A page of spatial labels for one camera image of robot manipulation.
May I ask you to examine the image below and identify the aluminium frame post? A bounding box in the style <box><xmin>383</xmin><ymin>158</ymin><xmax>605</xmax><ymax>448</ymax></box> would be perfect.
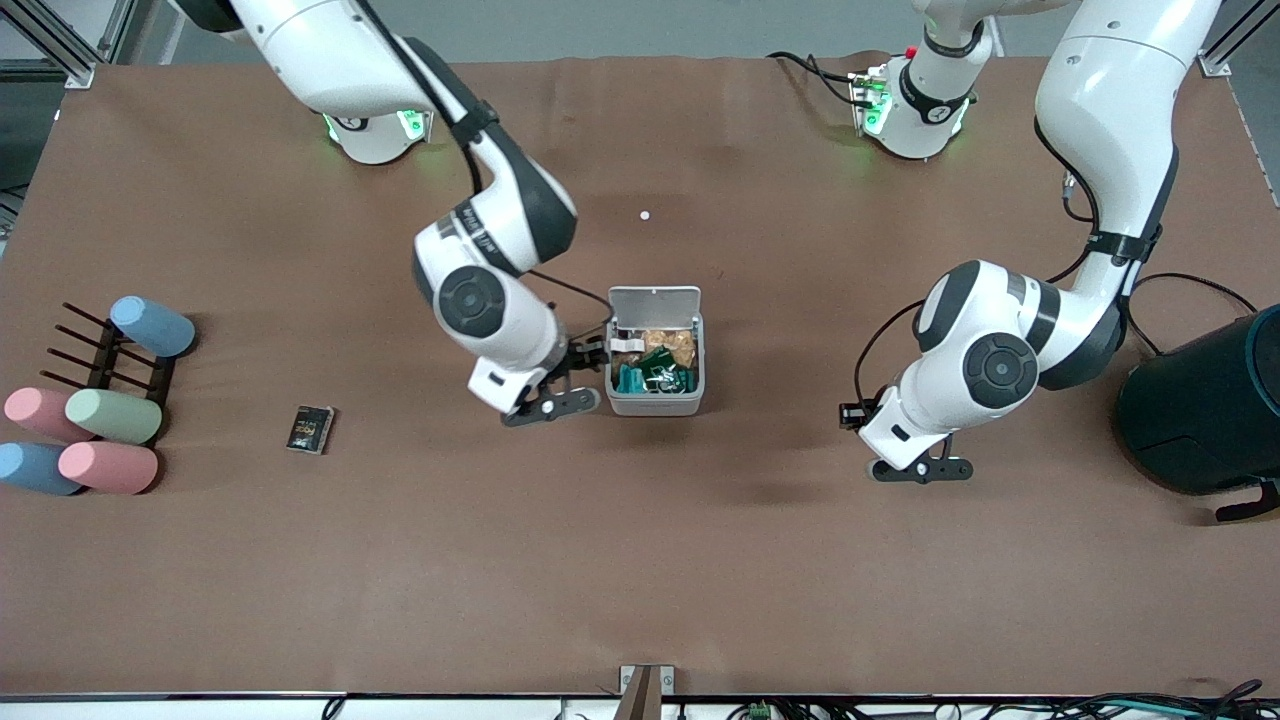
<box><xmin>1198</xmin><ymin>0</ymin><xmax>1280</xmax><ymax>78</ymax></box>
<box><xmin>0</xmin><ymin>0</ymin><xmax>136</xmax><ymax>89</ymax></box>

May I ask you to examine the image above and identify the black snack packet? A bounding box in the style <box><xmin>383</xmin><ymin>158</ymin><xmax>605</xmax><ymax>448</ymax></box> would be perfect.
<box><xmin>287</xmin><ymin>405</ymin><xmax>335</xmax><ymax>456</ymax></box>

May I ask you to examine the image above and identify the dark green packet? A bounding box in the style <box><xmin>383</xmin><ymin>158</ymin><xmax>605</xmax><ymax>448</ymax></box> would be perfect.
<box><xmin>638</xmin><ymin>345</ymin><xmax>693</xmax><ymax>394</ymax></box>

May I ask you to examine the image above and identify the black base cable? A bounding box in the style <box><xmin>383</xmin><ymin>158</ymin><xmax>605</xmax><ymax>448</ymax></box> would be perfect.
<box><xmin>768</xmin><ymin>50</ymin><xmax>863</xmax><ymax>107</ymax></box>

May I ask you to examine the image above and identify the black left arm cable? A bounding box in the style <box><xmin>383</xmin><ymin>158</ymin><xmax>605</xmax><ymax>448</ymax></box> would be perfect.
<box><xmin>854</xmin><ymin>165</ymin><xmax>1103</xmax><ymax>403</ymax></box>

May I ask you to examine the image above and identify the black cup rack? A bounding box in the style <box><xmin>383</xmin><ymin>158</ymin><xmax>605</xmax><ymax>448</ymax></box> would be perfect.
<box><xmin>40</xmin><ymin>303</ymin><xmax>179</xmax><ymax>441</ymax></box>

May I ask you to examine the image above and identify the metal edge bracket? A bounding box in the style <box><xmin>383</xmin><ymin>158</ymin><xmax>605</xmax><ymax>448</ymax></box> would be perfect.
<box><xmin>619</xmin><ymin>664</ymin><xmax>675</xmax><ymax>720</ymax></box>

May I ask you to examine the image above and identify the black cable bundle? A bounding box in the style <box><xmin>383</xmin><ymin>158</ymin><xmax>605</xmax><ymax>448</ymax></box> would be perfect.
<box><xmin>1040</xmin><ymin>680</ymin><xmax>1280</xmax><ymax>720</ymax></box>

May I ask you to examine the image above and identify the green cup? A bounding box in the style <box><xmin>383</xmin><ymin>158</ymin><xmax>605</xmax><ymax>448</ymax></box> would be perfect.
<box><xmin>65</xmin><ymin>389</ymin><xmax>163</xmax><ymax>446</ymax></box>

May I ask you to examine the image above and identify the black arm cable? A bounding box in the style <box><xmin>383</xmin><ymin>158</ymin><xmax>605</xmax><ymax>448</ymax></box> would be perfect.
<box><xmin>355</xmin><ymin>0</ymin><xmax>614</xmax><ymax>323</ymax></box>
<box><xmin>854</xmin><ymin>165</ymin><xmax>1103</xmax><ymax>403</ymax></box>

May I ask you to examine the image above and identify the white table edge rail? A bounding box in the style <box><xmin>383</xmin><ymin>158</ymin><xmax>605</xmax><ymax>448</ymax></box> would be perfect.
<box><xmin>0</xmin><ymin>692</ymin><xmax>1280</xmax><ymax>720</ymax></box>

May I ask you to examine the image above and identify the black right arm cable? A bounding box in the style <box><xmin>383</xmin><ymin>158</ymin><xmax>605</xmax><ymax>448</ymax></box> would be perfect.
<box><xmin>355</xmin><ymin>0</ymin><xmax>614</xmax><ymax>323</ymax></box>

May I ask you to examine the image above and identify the tan crumpled snack wrapper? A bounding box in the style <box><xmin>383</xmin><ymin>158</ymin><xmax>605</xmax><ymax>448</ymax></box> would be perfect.
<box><xmin>640</xmin><ymin>327</ymin><xmax>698</xmax><ymax>371</ymax></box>

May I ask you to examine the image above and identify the blue cup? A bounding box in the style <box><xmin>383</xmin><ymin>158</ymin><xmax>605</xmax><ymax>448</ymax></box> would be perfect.
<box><xmin>0</xmin><ymin>443</ymin><xmax>86</xmax><ymax>497</ymax></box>
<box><xmin>110</xmin><ymin>296</ymin><xmax>198</xmax><ymax>359</ymax></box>

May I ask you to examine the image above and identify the pink cup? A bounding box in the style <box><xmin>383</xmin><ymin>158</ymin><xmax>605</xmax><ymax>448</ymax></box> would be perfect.
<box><xmin>58</xmin><ymin>442</ymin><xmax>159</xmax><ymax>495</ymax></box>
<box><xmin>3</xmin><ymin>388</ymin><xmax>96</xmax><ymax>443</ymax></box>

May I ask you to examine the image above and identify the white square trash bin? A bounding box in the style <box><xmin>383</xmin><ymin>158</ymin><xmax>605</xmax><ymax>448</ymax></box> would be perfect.
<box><xmin>605</xmin><ymin>286</ymin><xmax>706</xmax><ymax>417</ymax></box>

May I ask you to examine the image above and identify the brown table cover sheet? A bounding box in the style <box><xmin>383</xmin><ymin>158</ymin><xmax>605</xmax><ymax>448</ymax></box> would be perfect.
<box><xmin>0</xmin><ymin>52</ymin><xmax>1280</xmax><ymax>697</ymax></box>

